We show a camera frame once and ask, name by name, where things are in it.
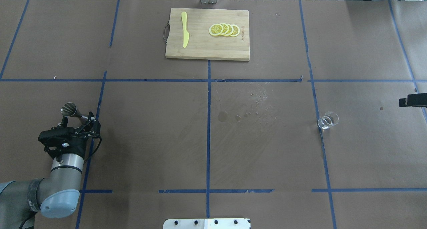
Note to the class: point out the clear glass beaker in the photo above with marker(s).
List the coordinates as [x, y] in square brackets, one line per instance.
[328, 120]

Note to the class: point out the lemon slice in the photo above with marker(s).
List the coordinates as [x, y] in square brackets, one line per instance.
[230, 30]
[216, 29]
[225, 30]
[236, 31]

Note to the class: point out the yellow plastic knife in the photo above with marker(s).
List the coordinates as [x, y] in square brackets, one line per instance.
[184, 28]

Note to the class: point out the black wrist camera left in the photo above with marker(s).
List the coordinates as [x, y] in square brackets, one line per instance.
[54, 135]

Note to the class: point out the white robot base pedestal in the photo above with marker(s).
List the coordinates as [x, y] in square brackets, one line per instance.
[208, 223]

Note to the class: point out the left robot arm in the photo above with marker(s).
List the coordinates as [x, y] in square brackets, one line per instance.
[57, 195]

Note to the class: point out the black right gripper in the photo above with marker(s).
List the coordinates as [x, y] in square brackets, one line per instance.
[413, 100]

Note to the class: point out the wooden cutting board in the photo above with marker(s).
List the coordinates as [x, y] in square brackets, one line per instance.
[201, 44]

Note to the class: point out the steel jigger measuring cup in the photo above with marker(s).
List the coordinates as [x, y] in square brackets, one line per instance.
[70, 110]

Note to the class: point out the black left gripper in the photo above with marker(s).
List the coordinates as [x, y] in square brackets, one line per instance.
[79, 143]

